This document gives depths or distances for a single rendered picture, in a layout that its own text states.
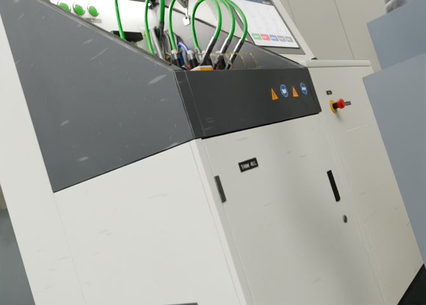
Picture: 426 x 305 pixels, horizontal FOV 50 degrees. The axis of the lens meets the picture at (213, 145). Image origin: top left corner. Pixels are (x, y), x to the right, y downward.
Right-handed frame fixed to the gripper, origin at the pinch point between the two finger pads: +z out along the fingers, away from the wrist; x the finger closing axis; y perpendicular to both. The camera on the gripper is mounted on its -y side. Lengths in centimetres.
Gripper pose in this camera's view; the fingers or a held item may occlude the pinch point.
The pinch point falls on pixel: (182, 5)
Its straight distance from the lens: 147.8
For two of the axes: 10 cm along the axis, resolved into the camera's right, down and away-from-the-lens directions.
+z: 3.0, 9.5, -0.5
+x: 5.9, -1.5, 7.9
